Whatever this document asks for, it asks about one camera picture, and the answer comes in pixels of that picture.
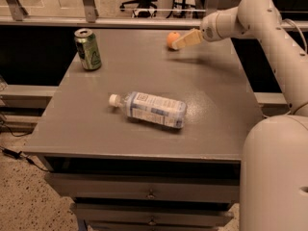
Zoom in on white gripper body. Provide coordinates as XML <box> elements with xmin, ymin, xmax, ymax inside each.
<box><xmin>200</xmin><ymin>13</ymin><xmax>221</xmax><ymax>41</ymax></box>

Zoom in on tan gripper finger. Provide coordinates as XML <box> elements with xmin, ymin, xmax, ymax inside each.
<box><xmin>171</xmin><ymin>29</ymin><xmax>203</xmax><ymax>50</ymax></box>

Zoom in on orange fruit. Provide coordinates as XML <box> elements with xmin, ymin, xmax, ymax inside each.
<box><xmin>167</xmin><ymin>32</ymin><xmax>180</xmax><ymax>50</ymax></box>

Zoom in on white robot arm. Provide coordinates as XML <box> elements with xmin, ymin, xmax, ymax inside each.
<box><xmin>170</xmin><ymin>0</ymin><xmax>308</xmax><ymax>231</ymax></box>

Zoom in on blue label plastic bottle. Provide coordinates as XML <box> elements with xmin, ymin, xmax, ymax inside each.
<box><xmin>109</xmin><ymin>91</ymin><xmax>187</xmax><ymax>129</ymax></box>

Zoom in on black office chair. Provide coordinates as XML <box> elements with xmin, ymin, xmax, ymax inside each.
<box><xmin>119</xmin><ymin>0</ymin><xmax>157</xmax><ymax>18</ymax></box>

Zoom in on green soda can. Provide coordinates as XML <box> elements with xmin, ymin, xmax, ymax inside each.
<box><xmin>74</xmin><ymin>28</ymin><xmax>102</xmax><ymax>70</ymax></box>

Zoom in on grey drawer cabinet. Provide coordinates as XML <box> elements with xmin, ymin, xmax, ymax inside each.
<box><xmin>25</xmin><ymin>30</ymin><xmax>262</xmax><ymax>231</ymax></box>

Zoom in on top grey drawer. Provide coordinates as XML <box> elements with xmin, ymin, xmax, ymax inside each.
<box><xmin>45</xmin><ymin>173</ymin><xmax>240</xmax><ymax>203</ymax></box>

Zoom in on grey drawer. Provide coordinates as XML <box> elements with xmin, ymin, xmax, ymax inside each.
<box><xmin>45</xmin><ymin>173</ymin><xmax>240</xmax><ymax>203</ymax></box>
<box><xmin>71</xmin><ymin>204</ymin><xmax>233</xmax><ymax>227</ymax></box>

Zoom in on metal guard railing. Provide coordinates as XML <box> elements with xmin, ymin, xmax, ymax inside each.
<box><xmin>0</xmin><ymin>0</ymin><xmax>307</xmax><ymax>29</ymax></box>

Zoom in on lower grey drawer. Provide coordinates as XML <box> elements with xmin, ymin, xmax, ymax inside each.
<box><xmin>71</xmin><ymin>204</ymin><xmax>233</xmax><ymax>227</ymax></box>

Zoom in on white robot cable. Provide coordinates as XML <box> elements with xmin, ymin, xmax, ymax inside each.
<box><xmin>280</xmin><ymin>17</ymin><xmax>308</xmax><ymax>55</ymax></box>

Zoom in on black floor cable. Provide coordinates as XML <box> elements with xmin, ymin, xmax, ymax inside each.
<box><xmin>0</xmin><ymin>120</ymin><xmax>49</xmax><ymax>172</ymax></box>

